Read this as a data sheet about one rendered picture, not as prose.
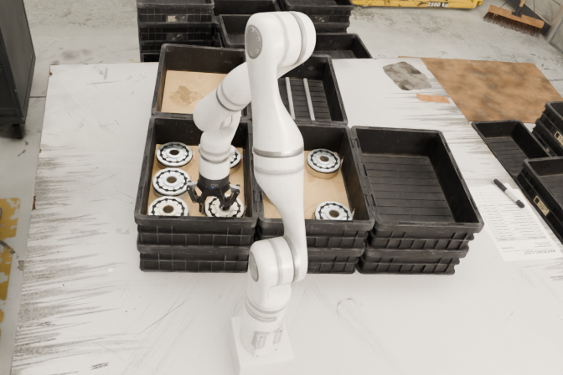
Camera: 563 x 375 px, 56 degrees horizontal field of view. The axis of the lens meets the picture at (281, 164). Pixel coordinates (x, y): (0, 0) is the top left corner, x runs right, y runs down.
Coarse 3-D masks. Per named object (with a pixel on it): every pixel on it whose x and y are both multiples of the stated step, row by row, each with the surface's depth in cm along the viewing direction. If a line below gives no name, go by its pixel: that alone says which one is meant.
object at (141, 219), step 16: (144, 160) 139; (144, 176) 135; (256, 192) 136; (256, 208) 131; (144, 224) 126; (160, 224) 126; (176, 224) 127; (192, 224) 127; (208, 224) 128; (224, 224) 128; (240, 224) 129; (256, 224) 131
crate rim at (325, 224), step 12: (348, 132) 159; (360, 168) 148; (360, 180) 144; (264, 216) 130; (372, 216) 135; (264, 228) 130; (276, 228) 131; (312, 228) 132; (324, 228) 132; (336, 228) 132; (348, 228) 133; (360, 228) 133; (372, 228) 135
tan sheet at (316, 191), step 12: (312, 180) 156; (324, 180) 157; (336, 180) 157; (312, 192) 152; (324, 192) 153; (336, 192) 154; (264, 204) 146; (312, 204) 149; (348, 204) 151; (276, 216) 144; (312, 216) 146
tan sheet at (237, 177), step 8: (160, 144) 159; (192, 152) 158; (240, 152) 161; (240, 160) 158; (192, 168) 153; (240, 168) 156; (152, 176) 149; (192, 176) 151; (232, 176) 153; (240, 176) 153; (232, 184) 150; (240, 184) 151; (152, 192) 144; (200, 192) 147; (240, 192) 149; (152, 200) 142; (184, 200) 144; (240, 200) 146; (192, 208) 142
